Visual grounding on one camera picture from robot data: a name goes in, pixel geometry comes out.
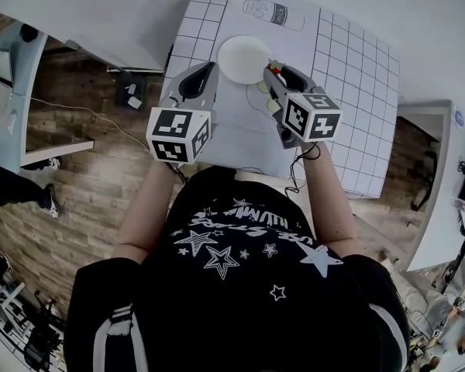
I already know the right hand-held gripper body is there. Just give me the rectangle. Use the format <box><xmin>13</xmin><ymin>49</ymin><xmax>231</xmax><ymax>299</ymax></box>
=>
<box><xmin>272</xmin><ymin>86</ymin><xmax>343</xmax><ymax>150</ymax></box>

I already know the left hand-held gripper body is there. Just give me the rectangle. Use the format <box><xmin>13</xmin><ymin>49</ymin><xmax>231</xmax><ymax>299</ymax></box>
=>
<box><xmin>145</xmin><ymin>95</ymin><xmax>219</xmax><ymax>166</ymax></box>

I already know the white round plate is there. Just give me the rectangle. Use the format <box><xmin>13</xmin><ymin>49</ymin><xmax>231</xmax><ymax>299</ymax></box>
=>
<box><xmin>216</xmin><ymin>34</ymin><xmax>272</xmax><ymax>85</ymax></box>

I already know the person's left forearm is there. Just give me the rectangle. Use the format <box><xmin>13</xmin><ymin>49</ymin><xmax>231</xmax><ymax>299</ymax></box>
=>
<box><xmin>113</xmin><ymin>160</ymin><xmax>184</xmax><ymax>266</ymax></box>

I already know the person's right forearm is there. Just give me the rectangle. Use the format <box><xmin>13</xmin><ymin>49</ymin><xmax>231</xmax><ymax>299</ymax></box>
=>
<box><xmin>299</xmin><ymin>140</ymin><xmax>360</xmax><ymax>262</ymax></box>

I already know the table with white grid cloth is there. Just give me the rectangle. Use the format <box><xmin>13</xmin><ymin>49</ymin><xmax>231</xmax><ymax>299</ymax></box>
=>
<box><xmin>163</xmin><ymin>0</ymin><xmax>401</xmax><ymax>200</ymax></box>

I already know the white desk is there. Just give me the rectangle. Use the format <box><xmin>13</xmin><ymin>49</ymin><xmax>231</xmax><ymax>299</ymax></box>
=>
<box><xmin>396</xmin><ymin>100</ymin><xmax>465</xmax><ymax>274</ymax></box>

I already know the small black round object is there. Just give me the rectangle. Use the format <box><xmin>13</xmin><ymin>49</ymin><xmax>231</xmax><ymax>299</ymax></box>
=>
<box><xmin>19</xmin><ymin>23</ymin><xmax>39</xmax><ymax>43</ymax></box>

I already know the light blue table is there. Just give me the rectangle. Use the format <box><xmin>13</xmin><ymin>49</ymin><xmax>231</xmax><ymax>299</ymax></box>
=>
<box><xmin>0</xmin><ymin>22</ymin><xmax>95</xmax><ymax>169</ymax></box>

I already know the person's black star-print shirt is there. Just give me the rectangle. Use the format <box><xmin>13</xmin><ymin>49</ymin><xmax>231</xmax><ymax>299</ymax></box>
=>
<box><xmin>64</xmin><ymin>166</ymin><xmax>412</xmax><ymax>372</ymax></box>

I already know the grey tablet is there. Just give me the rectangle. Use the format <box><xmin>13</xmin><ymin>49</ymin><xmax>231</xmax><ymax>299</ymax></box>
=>
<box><xmin>0</xmin><ymin>48</ymin><xmax>15</xmax><ymax>87</ymax></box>

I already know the white metal rack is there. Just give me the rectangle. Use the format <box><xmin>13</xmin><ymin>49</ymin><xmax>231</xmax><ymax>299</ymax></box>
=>
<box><xmin>0</xmin><ymin>252</ymin><xmax>28</xmax><ymax>363</ymax></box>

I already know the left hand-held gripper black cable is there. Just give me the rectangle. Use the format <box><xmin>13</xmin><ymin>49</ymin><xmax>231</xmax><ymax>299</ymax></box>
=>
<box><xmin>169</xmin><ymin>162</ymin><xmax>190</xmax><ymax>184</ymax></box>

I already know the hand-held gripper black cable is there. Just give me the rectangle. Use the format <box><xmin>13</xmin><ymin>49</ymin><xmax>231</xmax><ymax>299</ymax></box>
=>
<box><xmin>284</xmin><ymin>140</ymin><xmax>322</xmax><ymax>196</ymax></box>
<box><xmin>169</xmin><ymin>162</ymin><xmax>190</xmax><ymax>184</ymax></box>

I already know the right hand-held gripper black cable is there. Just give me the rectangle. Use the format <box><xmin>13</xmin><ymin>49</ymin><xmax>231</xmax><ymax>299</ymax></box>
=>
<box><xmin>284</xmin><ymin>140</ymin><xmax>322</xmax><ymax>196</ymax></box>

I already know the thin white floor cable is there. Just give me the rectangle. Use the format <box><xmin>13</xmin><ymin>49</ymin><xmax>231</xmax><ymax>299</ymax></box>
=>
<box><xmin>10</xmin><ymin>94</ymin><xmax>153</xmax><ymax>153</ymax></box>

